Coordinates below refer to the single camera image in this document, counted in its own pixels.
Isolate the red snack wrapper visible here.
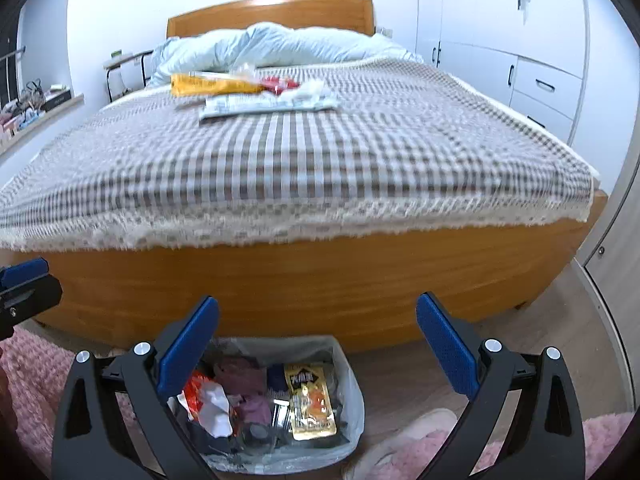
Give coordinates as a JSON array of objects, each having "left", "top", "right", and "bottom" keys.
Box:
[{"left": 177, "top": 370, "right": 233, "bottom": 438}]

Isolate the wooden bed frame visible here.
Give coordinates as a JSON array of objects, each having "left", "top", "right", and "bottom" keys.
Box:
[{"left": 19, "top": 0, "right": 609, "bottom": 356}]

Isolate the pink fluffy rug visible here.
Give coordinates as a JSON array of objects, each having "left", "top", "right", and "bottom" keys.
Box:
[{"left": 0, "top": 327, "right": 137, "bottom": 476}]

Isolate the black metal bedside rack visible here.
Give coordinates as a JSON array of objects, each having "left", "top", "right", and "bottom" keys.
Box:
[{"left": 102, "top": 50, "right": 153, "bottom": 103}]

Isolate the white built-in wardrobe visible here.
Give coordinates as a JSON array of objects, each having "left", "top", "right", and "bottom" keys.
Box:
[{"left": 416, "top": 0, "right": 586, "bottom": 140}]

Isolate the light blue duvet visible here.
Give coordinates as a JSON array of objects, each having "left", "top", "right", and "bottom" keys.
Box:
[{"left": 148, "top": 22, "right": 423, "bottom": 88}]

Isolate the beige slipper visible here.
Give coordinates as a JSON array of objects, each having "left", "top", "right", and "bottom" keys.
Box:
[{"left": 342, "top": 408, "right": 458, "bottom": 480}]

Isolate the wall power socket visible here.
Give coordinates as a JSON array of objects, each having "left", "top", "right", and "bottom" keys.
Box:
[{"left": 375, "top": 26, "right": 393, "bottom": 38}]

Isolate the gold black snack packet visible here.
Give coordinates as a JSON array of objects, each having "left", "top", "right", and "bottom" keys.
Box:
[{"left": 284, "top": 363, "right": 337, "bottom": 442}]

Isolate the brown checkered bed cover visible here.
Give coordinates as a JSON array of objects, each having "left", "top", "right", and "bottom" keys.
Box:
[{"left": 1, "top": 58, "right": 598, "bottom": 252}]

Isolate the purple cloth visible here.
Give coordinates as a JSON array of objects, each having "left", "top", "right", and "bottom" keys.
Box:
[{"left": 214, "top": 356, "right": 271, "bottom": 426}]

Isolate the yellow snack packet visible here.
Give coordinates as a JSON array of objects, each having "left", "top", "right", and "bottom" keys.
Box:
[{"left": 170, "top": 74, "right": 264, "bottom": 96}]

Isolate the white bin with liner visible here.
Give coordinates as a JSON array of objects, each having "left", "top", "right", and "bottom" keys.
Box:
[{"left": 168, "top": 336, "right": 364, "bottom": 476}]

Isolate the clear santa cellophane bag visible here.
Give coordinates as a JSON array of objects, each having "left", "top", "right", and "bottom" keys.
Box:
[{"left": 229, "top": 396, "right": 293, "bottom": 455}]

